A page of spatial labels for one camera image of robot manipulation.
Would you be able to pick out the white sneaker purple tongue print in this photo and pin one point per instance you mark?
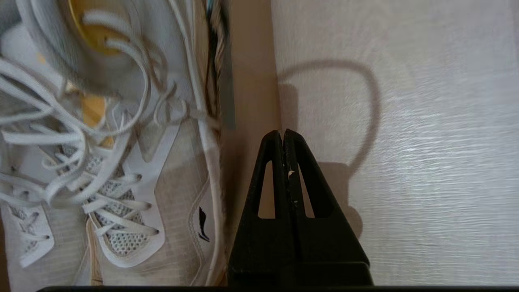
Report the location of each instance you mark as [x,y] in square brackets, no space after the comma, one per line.
[24,239]

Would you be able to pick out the brown cardboard shoe box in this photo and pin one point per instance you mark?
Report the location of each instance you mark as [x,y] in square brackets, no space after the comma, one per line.
[251,81]

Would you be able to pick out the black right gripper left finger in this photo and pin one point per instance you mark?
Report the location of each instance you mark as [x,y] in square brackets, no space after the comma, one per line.
[259,251]

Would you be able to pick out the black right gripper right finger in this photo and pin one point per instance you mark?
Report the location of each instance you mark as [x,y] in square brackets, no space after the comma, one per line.
[332,251]

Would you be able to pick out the white sneaker orange tongue print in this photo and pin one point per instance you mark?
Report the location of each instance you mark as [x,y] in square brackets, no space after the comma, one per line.
[170,190]

